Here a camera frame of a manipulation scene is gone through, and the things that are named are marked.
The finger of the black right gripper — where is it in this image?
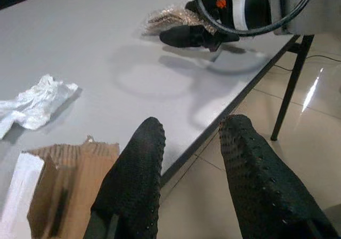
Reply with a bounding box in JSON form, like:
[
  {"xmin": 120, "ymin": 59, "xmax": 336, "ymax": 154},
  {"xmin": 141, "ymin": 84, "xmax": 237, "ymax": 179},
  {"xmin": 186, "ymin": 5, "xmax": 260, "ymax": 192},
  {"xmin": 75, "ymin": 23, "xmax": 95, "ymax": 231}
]
[
  {"xmin": 185, "ymin": 0, "xmax": 199, "ymax": 13},
  {"xmin": 159, "ymin": 25, "xmax": 240, "ymax": 49}
]

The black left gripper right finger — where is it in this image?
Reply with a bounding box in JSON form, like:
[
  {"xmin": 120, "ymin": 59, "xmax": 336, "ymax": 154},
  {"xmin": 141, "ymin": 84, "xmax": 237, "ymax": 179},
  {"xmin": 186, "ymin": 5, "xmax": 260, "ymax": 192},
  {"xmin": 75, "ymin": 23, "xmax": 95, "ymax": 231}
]
[{"xmin": 218, "ymin": 114, "xmax": 339, "ymax": 239}]

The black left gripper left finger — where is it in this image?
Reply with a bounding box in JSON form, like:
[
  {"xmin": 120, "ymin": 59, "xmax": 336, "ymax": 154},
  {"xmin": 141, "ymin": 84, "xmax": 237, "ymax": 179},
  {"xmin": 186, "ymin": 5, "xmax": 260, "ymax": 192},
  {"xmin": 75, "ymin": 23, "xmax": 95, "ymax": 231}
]
[{"xmin": 82, "ymin": 117, "xmax": 167, "ymax": 239}]

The bubble wrap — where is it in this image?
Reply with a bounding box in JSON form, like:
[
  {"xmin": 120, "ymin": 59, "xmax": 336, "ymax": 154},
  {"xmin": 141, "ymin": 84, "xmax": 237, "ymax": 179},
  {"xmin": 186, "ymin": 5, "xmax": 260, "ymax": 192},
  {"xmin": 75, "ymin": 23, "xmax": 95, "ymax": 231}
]
[{"xmin": 141, "ymin": 5, "xmax": 223, "ymax": 37}]

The torn brown cardboard piece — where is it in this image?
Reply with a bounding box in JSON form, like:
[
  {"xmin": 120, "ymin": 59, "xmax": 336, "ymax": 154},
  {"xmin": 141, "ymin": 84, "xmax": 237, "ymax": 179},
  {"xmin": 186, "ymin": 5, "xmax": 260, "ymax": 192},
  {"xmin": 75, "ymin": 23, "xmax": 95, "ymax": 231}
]
[{"xmin": 22, "ymin": 136, "xmax": 120, "ymax": 239}]

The black metal table leg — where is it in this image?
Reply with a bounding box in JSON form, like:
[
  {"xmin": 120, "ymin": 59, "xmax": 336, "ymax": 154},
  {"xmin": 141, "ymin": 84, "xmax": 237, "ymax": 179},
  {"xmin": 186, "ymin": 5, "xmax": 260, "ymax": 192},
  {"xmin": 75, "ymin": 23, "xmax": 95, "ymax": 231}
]
[{"xmin": 270, "ymin": 35, "xmax": 315, "ymax": 142}]

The crumpled white plastic wrapper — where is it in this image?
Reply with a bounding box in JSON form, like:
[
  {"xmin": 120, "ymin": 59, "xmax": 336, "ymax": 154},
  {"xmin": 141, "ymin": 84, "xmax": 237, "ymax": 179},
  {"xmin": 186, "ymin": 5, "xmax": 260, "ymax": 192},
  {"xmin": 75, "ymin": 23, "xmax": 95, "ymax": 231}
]
[{"xmin": 0, "ymin": 74, "xmax": 79, "ymax": 140}]

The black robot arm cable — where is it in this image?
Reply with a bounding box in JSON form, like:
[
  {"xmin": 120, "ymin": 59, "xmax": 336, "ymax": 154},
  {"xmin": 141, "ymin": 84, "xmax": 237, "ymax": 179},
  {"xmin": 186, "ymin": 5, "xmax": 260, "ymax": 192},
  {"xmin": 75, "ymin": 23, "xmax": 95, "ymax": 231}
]
[{"xmin": 193, "ymin": 0, "xmax": 322, "ymax": 37}]

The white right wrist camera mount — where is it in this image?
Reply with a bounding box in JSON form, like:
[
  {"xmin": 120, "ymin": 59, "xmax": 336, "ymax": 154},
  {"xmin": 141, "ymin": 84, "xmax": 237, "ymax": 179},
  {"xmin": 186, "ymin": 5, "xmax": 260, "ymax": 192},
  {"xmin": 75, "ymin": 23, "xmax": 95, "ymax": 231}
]
[{"xmin": 228, "ymin": 0, "xmax": 272, "ymax": 28}]

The thin black floor cable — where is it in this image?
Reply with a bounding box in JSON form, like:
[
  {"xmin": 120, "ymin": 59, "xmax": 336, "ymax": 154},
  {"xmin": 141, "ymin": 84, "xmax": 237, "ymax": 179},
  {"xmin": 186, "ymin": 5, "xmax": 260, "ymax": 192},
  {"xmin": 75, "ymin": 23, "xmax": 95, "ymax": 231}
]
[{"xmin": 271, "ymin": 54, "xmax": 341, "ymax": 71}]

